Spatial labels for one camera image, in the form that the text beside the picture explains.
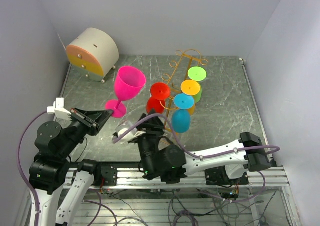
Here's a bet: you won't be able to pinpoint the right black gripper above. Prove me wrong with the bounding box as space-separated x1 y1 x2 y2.
135 108 166 178

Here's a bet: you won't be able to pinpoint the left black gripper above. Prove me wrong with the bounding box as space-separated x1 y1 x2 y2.
58 105 113 157

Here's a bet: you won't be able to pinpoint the pink plastic wine glass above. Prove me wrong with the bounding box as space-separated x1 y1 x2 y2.
105 65 147 118

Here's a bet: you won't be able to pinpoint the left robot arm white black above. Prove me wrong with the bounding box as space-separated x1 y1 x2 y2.
29 106 113 226

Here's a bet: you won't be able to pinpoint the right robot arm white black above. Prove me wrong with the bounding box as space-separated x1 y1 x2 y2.
134 113 272 184

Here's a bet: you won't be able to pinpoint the red plastic wine glass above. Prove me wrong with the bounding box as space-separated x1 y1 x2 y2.
146 82 171 114

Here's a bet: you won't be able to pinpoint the blue plastic wine glass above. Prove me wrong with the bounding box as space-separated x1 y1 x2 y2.
171 93 195 133

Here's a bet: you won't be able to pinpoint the orange plastic wine glass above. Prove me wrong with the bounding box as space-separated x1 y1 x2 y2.
180 80 202 115

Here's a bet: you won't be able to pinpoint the green plastic wine glass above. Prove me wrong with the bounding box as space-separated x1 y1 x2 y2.
188 66 207 103

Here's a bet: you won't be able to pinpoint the round cream mini drawer cabinet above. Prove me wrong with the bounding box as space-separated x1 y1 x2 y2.
66 27 120 83

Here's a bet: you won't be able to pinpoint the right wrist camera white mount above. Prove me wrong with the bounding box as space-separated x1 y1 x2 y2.
112 124 146 144

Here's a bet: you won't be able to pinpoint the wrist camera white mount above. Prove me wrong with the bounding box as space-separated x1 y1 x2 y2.
46 97 71 120
112 124 146 144

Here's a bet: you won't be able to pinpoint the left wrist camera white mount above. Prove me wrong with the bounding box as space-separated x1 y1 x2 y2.
46 97 71 120

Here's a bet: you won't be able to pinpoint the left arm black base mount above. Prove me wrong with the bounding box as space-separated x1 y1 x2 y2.
93 162 118 186

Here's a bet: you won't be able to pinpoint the gold wire wine glass rack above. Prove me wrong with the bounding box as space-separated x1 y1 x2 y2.
161 49 208 136

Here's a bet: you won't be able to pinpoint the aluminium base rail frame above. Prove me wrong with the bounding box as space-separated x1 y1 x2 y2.
14 158 301 226

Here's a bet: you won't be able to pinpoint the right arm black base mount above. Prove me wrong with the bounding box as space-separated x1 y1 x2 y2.
204 166 249 188

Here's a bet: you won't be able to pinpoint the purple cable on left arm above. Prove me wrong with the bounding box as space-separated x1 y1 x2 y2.
16 110 55 226

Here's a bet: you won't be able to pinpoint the loose cables under frame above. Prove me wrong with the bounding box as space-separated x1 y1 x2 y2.
82 186 288 226

